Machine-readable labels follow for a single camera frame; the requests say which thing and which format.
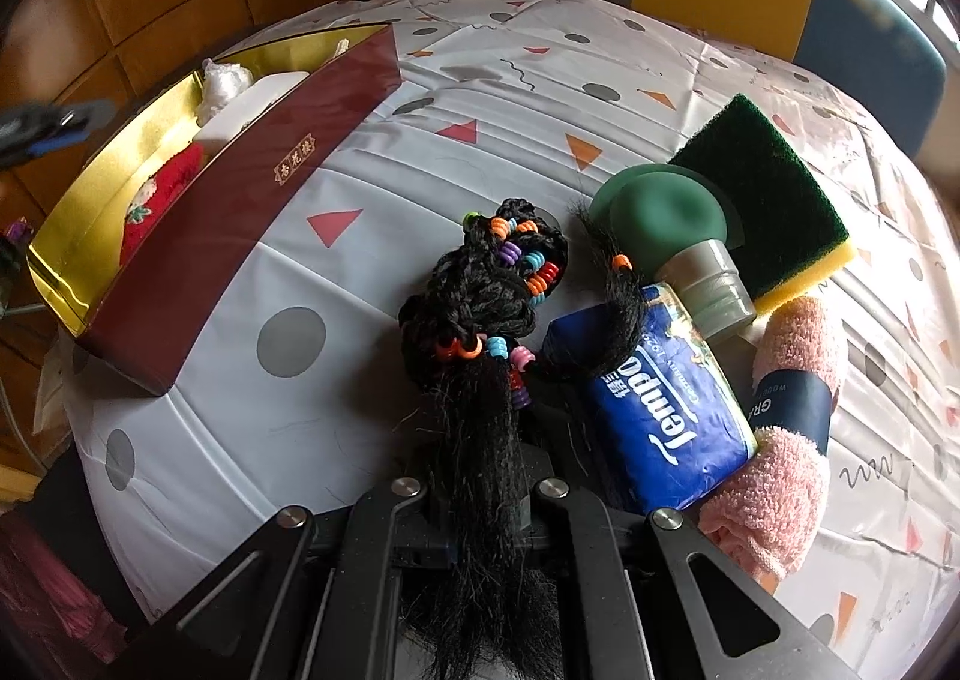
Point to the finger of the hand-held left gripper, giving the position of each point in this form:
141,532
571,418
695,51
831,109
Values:
60,116
56,143

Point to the green and yellow scouring sponge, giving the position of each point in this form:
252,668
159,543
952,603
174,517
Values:
757,162

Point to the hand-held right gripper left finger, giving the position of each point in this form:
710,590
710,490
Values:
405,500

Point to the dark red bag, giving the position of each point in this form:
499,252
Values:
45,575

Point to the grey patterned bedsheet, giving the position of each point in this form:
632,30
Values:
375,87

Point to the blue tissue pack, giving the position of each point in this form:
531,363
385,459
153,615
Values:
660,417

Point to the pink fluffy towel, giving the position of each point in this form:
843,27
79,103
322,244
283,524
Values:
772,492

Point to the black beaded braided hairpiece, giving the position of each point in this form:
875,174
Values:
480,350

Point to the white mesh bath puff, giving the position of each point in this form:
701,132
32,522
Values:
221,87

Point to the gold-lined dark red box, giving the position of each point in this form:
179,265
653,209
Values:
225,222

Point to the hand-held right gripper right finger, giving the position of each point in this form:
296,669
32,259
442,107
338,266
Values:
555,500

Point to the white foam sponge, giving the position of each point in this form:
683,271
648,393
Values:
255,102

